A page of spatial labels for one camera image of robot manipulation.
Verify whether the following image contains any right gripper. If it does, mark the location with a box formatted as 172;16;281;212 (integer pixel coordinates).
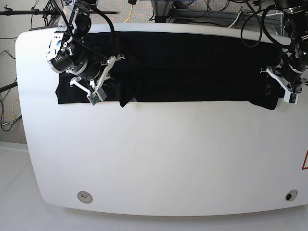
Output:
69;54;125;93

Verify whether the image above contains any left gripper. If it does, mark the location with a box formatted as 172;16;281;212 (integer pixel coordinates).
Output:
260;56;308;95

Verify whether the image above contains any black T-shirt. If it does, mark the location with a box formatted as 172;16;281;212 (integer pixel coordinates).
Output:
55;31;284;111

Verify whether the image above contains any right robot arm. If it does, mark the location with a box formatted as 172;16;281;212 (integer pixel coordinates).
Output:
46;0;124;96

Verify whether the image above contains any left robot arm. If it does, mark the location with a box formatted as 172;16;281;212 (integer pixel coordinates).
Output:
240;0;308;96

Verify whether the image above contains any red triangle sticker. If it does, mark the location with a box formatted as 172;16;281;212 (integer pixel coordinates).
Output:
302;151;308;170

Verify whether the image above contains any black tripod pole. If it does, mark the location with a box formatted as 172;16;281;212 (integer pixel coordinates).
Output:
0;6;117;18

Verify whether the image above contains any right table grommet hole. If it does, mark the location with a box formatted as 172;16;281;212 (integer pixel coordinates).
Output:
285;189;298;201

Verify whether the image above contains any table grommet hole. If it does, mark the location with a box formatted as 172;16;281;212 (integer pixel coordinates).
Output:
77;191;93;204
285;189;298;201

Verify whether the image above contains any black stand leg left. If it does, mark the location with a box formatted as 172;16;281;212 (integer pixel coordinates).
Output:
0;82;18;93

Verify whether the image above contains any left table grommet hole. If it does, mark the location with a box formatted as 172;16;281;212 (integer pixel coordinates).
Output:
77;191;93;204

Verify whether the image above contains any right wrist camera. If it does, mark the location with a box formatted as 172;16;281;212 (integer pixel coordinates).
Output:
87;88;107;105

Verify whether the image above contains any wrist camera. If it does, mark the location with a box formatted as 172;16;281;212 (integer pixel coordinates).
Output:
87;88;107;105
283;91;298;104

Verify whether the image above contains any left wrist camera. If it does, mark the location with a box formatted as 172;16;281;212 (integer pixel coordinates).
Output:
283;91;298;104

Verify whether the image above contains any yellow cable at top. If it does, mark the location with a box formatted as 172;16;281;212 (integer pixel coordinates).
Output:
123;2;134;24

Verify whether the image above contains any yellow cable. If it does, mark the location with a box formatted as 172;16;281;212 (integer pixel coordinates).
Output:
123;2;134;24
0;98;22;125

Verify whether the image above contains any grey aluminium frame stand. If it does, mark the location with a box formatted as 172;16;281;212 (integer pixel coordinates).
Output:
149;0;254;28

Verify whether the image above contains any yellow cable at left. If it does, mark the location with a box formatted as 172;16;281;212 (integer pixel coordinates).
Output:
0;98;22;125

